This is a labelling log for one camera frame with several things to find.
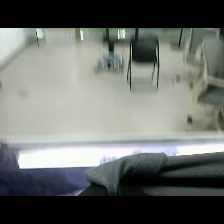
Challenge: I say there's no dark grey garment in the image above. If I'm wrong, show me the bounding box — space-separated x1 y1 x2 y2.
84 152 224 197

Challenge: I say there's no black chair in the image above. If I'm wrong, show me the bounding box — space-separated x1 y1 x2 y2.
125 35 161 93

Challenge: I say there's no grey chair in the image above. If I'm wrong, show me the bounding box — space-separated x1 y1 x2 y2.
192 33 224 132

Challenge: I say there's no silver frame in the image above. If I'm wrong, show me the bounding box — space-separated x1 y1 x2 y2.
0 132 224 150

